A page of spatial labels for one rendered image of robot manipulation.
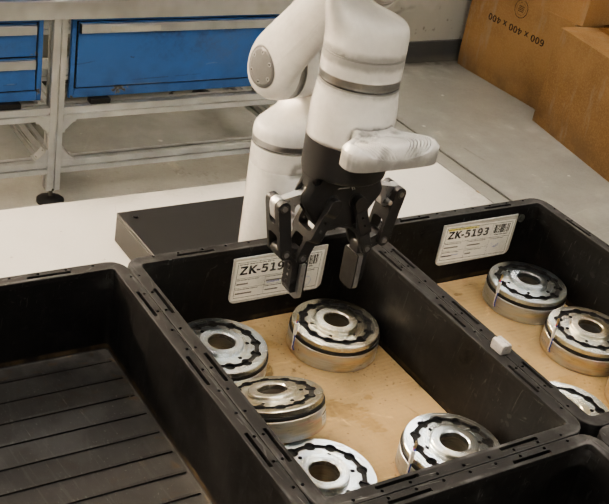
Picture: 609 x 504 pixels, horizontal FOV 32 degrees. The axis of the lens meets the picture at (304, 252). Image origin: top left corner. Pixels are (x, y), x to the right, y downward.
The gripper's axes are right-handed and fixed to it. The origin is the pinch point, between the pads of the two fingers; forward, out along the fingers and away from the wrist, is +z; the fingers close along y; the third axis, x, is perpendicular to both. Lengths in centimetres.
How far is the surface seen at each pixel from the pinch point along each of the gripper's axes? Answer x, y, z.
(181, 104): -198, -84, 68
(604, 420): 18.7, -21.8, 8.8
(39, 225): -68, 4, 30
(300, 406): 3.4, 2.3, 12.2
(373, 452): 5.6, -6.1, 18.5
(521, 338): -5.8, -35.8, 18.2
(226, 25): -197, -95, 44
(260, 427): 8.7, 10.1, 8.6
